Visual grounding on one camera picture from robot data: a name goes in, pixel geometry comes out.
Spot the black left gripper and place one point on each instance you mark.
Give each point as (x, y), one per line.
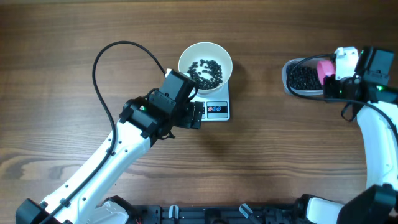
(195, 114)

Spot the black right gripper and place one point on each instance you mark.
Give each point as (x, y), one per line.
(330, 87)

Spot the pink scoop blue handle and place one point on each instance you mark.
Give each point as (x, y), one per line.
(325, 68)

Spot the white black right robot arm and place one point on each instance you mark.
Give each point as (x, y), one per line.
(361, 78)

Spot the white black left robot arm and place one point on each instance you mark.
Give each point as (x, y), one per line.
(143, 121)

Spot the black beans in bowl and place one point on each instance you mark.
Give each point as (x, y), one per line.
(207, 73)

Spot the white digital kitchen scale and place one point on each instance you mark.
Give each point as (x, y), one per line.
(215, 103)

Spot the white bowl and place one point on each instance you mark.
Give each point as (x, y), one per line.
(207, 51)

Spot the clear plastic container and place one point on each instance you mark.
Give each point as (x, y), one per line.
(311, 63)

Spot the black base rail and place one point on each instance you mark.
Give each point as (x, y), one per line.
(242, 214)

